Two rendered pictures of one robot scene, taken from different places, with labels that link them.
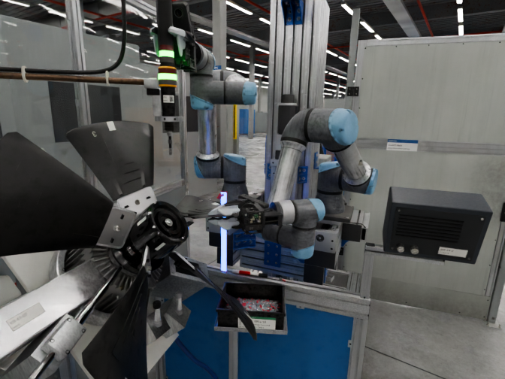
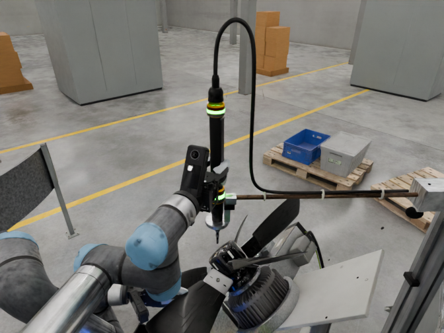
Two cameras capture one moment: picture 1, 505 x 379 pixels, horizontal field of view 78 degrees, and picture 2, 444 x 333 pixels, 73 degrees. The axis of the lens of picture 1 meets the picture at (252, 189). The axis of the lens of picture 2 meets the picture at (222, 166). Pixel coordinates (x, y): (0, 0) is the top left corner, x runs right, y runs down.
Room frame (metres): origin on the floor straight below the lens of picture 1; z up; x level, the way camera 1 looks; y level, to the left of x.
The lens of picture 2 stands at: (1.46, 0.41, 2.05)
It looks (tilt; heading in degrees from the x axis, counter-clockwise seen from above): 30 degrees down; 196
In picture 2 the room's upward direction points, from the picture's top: straight up
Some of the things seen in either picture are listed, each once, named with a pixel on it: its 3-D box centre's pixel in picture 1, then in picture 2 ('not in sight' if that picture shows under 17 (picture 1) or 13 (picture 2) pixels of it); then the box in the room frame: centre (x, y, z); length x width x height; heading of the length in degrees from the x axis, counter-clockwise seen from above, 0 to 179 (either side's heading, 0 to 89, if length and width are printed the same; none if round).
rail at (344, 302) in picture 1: (248, 283); not in sight; (1.12, 0.01, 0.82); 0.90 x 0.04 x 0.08; 72
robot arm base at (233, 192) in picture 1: (234, 188); not in sight; (1.62, 0.09, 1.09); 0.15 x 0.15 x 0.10
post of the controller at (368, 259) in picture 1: (367, 271); not in sight; (0.98, -0.40, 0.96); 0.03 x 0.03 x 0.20; 72
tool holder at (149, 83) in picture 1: (164, 101); (220, 209); (0.80, 0.22, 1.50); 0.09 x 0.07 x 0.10; 107
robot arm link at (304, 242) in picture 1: (298, 238); (102, 316); (0.97, -0.16, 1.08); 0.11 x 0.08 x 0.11; 53
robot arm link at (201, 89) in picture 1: (207, 92); (154, 270); (1.08, 0.16, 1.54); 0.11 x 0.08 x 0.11; 96
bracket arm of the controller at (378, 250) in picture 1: (403, 253); not in sight; (0.95, -0.50, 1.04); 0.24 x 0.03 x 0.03; 72
